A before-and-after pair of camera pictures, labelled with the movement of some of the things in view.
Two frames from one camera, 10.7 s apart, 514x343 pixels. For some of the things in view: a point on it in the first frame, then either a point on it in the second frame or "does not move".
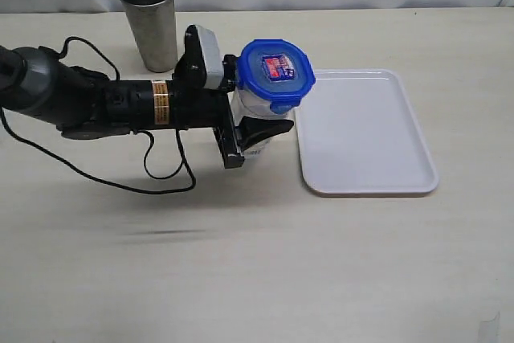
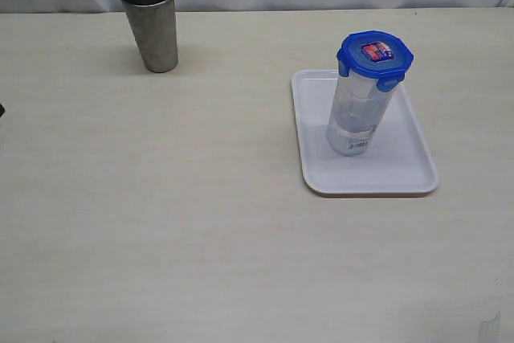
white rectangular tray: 359,136 does not move
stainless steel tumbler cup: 150,2 does not move
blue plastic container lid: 275,72 to 377,55
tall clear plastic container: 281,145 to 357,108
